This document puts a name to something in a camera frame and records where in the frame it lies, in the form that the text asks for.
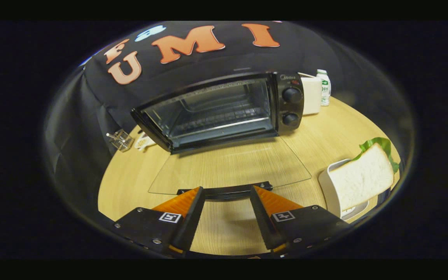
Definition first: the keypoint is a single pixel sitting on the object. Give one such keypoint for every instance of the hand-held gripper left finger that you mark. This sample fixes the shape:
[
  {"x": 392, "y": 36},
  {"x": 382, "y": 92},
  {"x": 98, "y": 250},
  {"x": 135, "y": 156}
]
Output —
[{"x": 191, "y": 221}]

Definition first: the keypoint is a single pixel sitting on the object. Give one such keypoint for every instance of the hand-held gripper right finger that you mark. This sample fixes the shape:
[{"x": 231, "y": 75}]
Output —
[{"x": 263, "y": 221}]

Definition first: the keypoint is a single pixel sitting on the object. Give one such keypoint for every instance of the bread slice lettuce sandwich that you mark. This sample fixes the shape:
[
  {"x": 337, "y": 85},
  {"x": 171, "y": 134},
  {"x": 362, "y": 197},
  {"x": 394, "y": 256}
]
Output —
[{"x": 360, "y": 179}]

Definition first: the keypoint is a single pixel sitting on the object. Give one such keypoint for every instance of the black toaster oven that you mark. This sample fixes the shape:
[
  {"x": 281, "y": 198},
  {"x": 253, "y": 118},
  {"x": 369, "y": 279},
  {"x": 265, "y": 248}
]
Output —
[{"x": 290, "y": 105}]

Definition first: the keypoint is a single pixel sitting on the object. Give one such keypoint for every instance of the white pop-up toaster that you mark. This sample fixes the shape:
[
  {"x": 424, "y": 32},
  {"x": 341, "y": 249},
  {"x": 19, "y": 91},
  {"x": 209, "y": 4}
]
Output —
[{"x": 310, "y": 95}]

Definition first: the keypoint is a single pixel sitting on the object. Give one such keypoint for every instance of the white rectangular plate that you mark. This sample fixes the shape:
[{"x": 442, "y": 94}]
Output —
[{"x": 325, "y": 183}]

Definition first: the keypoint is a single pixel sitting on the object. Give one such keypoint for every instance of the small white flat object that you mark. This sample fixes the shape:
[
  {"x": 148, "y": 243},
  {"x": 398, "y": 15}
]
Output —
[{"x": 143, "y": 142}]

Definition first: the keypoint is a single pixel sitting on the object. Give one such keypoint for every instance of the clear glass cup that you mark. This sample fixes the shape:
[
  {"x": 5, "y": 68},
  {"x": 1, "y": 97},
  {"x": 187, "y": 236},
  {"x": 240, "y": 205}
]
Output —
[{"x": 122, "y": 140}]

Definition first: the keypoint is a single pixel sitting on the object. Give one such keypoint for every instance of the white bottle green label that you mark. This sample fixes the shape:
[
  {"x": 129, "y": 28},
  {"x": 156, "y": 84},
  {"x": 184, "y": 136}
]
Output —
[{"x": 325, "y": 89}]

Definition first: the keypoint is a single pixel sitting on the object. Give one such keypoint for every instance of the black backdrop cloth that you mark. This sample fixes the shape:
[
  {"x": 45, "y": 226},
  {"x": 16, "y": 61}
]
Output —
[{"x": 208, "y": 62}]

